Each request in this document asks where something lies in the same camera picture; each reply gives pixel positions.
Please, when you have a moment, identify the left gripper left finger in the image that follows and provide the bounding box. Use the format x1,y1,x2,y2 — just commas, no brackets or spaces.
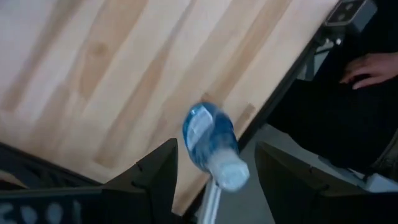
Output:
0,138,179,224

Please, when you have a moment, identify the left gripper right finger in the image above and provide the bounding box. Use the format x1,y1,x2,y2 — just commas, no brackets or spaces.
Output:
254,141,398,224

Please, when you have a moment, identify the silver metal leg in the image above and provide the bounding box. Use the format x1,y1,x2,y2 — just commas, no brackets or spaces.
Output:
197,179,222,224

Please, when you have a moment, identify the person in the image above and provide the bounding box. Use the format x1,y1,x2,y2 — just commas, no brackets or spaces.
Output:
266,0,398,175

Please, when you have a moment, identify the person's hand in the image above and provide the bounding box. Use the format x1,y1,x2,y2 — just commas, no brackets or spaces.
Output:
338,52,398,91

